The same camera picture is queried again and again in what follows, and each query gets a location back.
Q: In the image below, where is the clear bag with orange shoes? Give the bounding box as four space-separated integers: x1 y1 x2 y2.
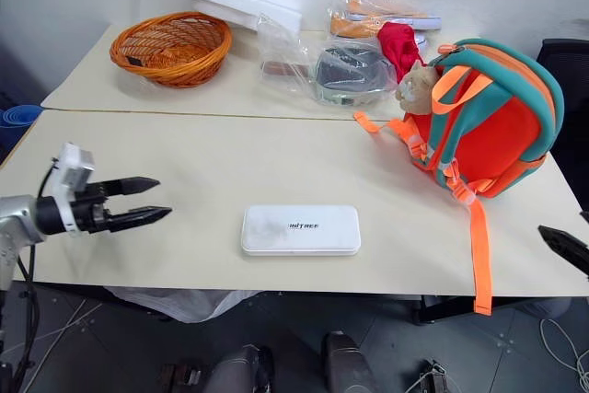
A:
326 0 444 50

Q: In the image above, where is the white foam block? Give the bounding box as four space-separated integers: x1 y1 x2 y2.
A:
166 0 303 35

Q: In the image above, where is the blue rolled mat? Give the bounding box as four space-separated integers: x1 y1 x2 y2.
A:
0 104 43 130

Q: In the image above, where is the red cloth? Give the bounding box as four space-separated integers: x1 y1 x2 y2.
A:
376 21 422 84

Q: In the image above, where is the crumpled empty clear plastic bag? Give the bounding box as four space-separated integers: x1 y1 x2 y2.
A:
256 12 323 100

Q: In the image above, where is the white floor cable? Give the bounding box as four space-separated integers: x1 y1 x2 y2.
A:
538 316 589 387

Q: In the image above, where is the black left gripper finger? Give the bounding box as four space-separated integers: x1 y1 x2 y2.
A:
110 206 173 234
104 176 162 198

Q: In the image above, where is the white rectangular case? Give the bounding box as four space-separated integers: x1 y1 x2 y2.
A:
240 204 362 257

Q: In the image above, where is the orange wicker basket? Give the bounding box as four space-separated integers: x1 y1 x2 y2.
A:
109 11 234 89

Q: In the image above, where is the dark rounded shape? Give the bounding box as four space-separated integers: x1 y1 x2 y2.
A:
212 343 277 393
320 330 379 393

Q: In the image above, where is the orange and teal backpack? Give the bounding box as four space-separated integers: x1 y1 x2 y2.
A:
352 38 566 318

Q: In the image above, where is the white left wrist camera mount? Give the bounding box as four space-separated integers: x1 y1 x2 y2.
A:
49 142 97 234

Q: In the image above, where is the beige plush cat toy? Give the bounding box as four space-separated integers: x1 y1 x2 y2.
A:
394 58 439 115

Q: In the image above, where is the black table frame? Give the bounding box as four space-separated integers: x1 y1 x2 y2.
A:
410 293 524 326

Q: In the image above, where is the clear bag with grey shoes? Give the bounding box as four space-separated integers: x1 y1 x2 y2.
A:
312 38 402 121

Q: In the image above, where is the white sack under table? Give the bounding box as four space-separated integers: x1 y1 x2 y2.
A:
102 285 264 324

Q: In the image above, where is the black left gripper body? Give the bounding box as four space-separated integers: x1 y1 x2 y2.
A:
71 179 115 235

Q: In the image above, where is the black office chair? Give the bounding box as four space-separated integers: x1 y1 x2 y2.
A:
535 38 589 211

